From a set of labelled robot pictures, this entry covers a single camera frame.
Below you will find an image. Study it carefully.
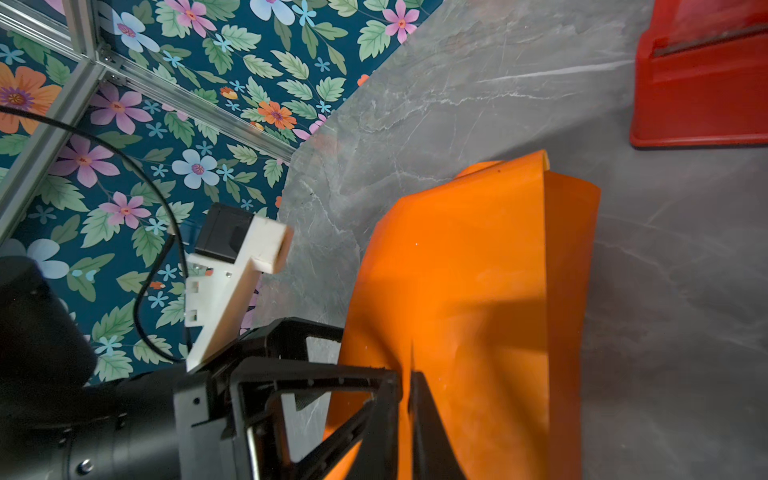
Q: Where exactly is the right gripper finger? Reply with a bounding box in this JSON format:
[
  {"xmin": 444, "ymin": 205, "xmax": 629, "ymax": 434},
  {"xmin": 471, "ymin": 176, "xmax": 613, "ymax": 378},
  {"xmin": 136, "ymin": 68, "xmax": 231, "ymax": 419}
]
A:
[{"xmin": 408, "ymin": 371, "xmax": 466, "ymax": 480}]

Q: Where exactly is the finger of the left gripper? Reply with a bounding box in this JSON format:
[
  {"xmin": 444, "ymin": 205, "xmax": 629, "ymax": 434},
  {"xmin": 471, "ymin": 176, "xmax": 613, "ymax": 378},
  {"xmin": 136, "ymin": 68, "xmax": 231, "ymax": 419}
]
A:
[{"xmin": 229, "ymin": 357, "xmax": 402, "ymax": 479}]

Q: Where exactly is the yellow orange wrapping paper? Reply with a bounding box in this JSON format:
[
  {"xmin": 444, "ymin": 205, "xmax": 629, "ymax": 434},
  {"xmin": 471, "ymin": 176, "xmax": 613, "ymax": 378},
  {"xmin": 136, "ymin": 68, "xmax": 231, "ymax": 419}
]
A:
[{"xmin": 339, "ymin": 151, "xmax": 601, "ymax": 479}]

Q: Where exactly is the red tape dispenser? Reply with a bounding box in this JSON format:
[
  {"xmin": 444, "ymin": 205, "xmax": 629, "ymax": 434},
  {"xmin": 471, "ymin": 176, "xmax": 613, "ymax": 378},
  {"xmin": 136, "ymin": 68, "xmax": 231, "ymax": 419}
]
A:
[{"xmin": 629, "ymin": 0, "xmax": 767, "ymax": 148}]

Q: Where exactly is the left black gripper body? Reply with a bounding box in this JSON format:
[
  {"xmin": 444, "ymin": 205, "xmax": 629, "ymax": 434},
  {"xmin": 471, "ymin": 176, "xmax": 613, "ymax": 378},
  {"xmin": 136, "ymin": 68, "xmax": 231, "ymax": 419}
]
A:
[{"xmin": 174, "ymin": 317, "xmax": 344, "ymax": 479}]

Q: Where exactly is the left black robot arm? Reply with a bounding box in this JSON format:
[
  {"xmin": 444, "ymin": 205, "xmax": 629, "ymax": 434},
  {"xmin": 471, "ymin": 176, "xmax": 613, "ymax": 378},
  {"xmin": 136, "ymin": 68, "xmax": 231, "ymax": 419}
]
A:
[{"xmin": 1, "ymin": 256, "xmax": 401, "ymax": 479}]

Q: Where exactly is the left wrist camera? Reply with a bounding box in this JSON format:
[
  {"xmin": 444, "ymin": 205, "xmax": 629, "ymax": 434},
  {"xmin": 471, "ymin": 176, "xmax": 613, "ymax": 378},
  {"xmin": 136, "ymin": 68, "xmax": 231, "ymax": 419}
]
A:
[{"xmin": 185, "ymin": 203, "xmax": 294, "ymax": 372}]

